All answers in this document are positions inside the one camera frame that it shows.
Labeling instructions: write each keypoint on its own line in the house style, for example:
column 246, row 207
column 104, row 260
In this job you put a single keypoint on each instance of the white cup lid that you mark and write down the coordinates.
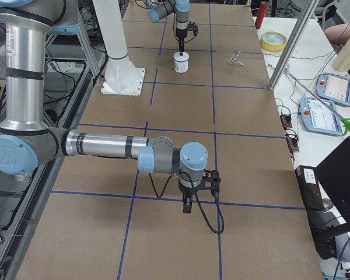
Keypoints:
column 181, row 56

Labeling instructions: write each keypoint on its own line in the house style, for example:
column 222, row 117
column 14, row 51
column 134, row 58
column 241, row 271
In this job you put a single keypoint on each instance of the clear glass funnel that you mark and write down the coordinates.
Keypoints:
column 235, row 59

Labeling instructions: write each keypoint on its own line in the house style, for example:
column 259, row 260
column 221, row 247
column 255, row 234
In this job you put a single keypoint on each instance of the white enamel cup blue rim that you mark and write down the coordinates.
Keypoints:
column 180, row 67

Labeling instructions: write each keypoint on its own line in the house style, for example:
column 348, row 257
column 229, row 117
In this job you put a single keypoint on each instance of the red cylinder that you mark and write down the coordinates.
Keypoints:
column 261, row 14

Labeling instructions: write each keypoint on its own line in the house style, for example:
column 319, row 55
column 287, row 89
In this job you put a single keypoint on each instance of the yellow tape roll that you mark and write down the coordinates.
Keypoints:
column 273, row 41

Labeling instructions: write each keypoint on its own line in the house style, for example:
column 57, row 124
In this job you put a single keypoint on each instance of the orange black adapter lower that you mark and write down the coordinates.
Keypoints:
column 292, row 142

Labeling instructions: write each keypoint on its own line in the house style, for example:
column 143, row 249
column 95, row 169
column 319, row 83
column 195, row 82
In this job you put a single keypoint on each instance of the orange black adapter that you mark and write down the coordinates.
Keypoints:
column 286, row 120
column 292, row 142

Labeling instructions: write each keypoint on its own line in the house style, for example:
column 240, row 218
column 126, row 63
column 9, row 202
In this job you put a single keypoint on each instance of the orange black adapter upper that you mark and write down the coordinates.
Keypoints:
column 286, row 120

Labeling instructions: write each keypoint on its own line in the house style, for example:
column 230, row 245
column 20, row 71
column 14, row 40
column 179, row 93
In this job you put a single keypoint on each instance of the black computer box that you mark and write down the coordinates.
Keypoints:
column 320, row 218

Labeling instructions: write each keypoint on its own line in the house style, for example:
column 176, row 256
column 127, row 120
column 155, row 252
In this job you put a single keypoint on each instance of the teach pendant lower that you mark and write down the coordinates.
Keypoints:
column 317, row 118

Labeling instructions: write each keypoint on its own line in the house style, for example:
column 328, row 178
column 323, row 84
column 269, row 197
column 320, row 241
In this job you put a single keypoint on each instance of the teach pendant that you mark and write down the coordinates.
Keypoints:
column 332, row 87
column 317, row 118

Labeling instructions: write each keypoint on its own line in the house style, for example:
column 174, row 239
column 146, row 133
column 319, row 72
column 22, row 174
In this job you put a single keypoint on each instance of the black monitor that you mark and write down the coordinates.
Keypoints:
column 333, row 174

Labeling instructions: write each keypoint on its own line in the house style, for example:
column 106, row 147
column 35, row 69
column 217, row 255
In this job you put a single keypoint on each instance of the person's knee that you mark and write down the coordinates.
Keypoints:
column 338, row 35

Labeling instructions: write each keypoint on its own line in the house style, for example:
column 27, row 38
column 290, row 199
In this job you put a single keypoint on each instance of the teach pendant upper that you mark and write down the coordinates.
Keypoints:
column 332, row 87

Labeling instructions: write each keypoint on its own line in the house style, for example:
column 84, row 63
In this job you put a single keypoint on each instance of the wooden beam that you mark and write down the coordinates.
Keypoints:
column 348, row 49

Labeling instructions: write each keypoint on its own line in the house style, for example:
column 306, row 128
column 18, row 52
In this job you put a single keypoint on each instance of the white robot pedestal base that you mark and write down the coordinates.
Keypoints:
column 121, row 76

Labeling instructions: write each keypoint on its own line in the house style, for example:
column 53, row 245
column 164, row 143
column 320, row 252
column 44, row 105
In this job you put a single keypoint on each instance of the aluminium frame post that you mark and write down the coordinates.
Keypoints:
column 294, row 37

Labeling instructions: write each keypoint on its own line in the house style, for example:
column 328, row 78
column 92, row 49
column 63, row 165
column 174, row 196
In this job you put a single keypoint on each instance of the green handled reach grabber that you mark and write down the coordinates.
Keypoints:
column 334, row 112

